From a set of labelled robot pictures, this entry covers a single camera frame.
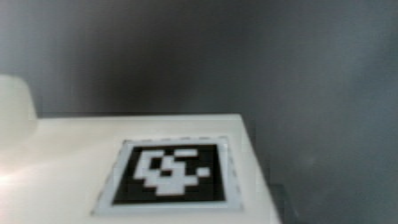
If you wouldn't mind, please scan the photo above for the white drawer tray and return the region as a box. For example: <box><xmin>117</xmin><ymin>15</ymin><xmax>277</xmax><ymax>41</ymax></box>
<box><xmin>0</xmin><ymin>75</ymin><xmax>280</xmax><ymax>224</ymax></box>

